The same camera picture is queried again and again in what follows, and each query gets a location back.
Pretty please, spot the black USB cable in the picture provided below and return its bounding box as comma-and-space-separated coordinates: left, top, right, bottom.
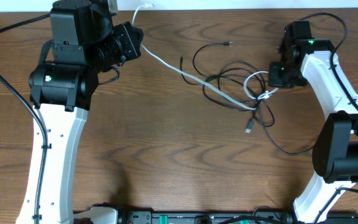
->
202, 60, 315, 156

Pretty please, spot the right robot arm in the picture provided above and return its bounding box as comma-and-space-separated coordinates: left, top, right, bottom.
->
268, 20, 358, 223

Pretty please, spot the white cable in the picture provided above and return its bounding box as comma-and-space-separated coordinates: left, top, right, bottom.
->
131, 2, 279, 111

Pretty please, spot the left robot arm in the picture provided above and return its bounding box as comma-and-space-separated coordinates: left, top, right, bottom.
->
17, 1, 144, 223

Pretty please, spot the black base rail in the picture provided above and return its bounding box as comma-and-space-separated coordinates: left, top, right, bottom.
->
116, 210, 358, 224

